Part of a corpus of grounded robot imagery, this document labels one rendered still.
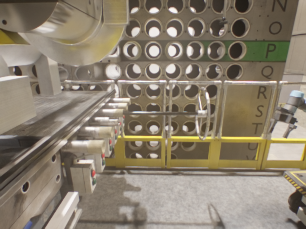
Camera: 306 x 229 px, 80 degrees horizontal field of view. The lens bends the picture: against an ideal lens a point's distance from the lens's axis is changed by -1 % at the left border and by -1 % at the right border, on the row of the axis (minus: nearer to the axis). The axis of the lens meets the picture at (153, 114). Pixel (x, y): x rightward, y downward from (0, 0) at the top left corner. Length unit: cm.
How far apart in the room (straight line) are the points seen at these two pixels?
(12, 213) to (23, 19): 56
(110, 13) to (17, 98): 38
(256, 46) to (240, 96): 69
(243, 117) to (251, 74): 64
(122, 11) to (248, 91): 255
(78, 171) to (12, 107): 47
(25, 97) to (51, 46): 22
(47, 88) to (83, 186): 52
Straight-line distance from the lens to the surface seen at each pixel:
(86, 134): 107
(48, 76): 104
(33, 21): 51
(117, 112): 135
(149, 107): 340
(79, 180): 101
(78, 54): 75
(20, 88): 66
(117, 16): 68
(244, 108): 306
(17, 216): 80
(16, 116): 65
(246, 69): 294
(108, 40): 72
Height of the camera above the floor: 128
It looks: 19 degrees down
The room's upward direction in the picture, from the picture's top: straight up
